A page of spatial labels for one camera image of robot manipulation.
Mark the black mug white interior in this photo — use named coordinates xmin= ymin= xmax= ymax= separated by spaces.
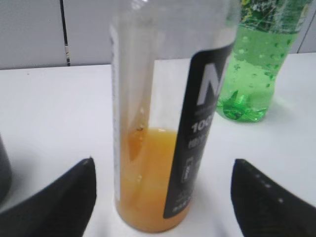
xmin=0 ymin=138 xmax=12 ymax=203

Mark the green soda bottle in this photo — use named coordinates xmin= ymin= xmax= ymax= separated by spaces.
xmin=217 ymin=0 xmax=312 ymax=122

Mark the NFC orange juice bottle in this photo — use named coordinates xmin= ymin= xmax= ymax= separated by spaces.
xmin=110 ymin=0 xmax=240 ymax=233

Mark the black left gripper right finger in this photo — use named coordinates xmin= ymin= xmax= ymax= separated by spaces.
xmin=231 ymin=158 xmax=316 ymax=237

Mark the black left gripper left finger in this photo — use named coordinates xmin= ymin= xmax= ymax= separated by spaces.
xmin=0 ymin=158 xmax=96 ymax=237

